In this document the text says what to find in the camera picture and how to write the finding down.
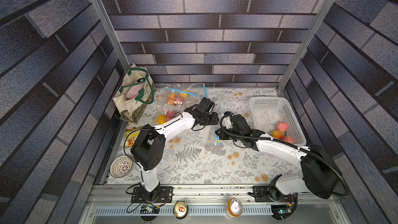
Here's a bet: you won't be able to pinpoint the yellow peach green leaf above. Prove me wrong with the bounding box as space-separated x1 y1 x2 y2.
179 90 189 100

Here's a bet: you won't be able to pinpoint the pink peach with leaf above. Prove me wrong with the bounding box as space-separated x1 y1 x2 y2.
174 96 184 105

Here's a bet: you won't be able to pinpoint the clear zip-top bag blue zipper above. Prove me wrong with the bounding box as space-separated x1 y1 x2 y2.
161 83 208 111

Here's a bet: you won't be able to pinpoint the white plastic mesh basket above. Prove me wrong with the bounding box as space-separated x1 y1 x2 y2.
249 96 307 146

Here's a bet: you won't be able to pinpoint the yellow peach top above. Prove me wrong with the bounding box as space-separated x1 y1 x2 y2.
157 115 167 125

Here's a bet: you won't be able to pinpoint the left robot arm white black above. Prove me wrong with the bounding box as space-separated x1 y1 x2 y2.
131 97 219 195

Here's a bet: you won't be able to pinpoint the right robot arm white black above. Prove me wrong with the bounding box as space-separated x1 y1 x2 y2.
216 112 349 199

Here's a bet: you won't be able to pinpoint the wrinkled yellow red peach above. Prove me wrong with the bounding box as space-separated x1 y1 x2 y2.
270 130 284 140

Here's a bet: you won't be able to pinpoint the large pink peach right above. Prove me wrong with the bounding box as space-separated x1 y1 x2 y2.
275 122 289 133

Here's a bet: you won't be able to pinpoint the yellow snack packet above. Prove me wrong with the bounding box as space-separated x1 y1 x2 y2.
124 127 141 148

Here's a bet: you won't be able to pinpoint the orange clear bottle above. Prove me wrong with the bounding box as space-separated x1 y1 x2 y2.
225 198 243 218

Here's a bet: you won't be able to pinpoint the white round strainer bowl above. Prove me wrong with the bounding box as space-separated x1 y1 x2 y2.
109 155 133 178

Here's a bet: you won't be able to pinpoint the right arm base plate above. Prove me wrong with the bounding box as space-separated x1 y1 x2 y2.
251 185 296 203

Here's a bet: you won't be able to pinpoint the canvas tote bag green handles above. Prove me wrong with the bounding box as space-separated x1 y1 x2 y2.
113 64 155 123

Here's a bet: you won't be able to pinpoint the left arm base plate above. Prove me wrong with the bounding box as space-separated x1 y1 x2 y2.
127 186 174 204

